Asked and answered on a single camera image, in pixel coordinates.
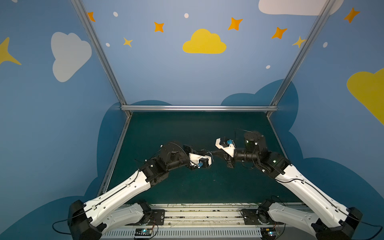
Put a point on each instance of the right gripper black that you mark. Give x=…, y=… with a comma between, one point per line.
x=229, y=159

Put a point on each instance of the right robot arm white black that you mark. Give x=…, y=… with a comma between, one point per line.
x=329, y=219

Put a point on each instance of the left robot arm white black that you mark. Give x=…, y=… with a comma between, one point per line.
x=92, y=219

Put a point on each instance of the left green circuit board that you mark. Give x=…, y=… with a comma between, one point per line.
x=143, y=233

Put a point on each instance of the green circuit board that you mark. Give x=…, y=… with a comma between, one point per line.
x=268, y=234
x=143, y=233

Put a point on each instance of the right green circuit board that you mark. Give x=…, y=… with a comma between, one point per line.
x=268, y=234

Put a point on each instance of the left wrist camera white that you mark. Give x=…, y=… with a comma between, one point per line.
x=199, y=162

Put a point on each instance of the back horizontal aluminium frame bar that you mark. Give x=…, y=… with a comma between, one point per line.
x=199, y=108

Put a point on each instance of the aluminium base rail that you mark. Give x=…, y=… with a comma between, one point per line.
x=218, y=215

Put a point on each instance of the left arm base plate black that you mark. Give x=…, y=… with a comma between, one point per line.
x=156, y=217

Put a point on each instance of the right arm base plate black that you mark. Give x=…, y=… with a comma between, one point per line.
x=257, y=217

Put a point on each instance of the white slotted cable duct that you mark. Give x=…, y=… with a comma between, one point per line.
x=187, y=233

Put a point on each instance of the right diagonal aluminium frame post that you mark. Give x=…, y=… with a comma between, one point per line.
x=304, y=50

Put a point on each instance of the diagonal aluminium frame post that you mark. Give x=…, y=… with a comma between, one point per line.
x=304, y=50
x=88, y=26

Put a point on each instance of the left diagonal aluminium frame post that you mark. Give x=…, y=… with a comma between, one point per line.
x=88, y=26

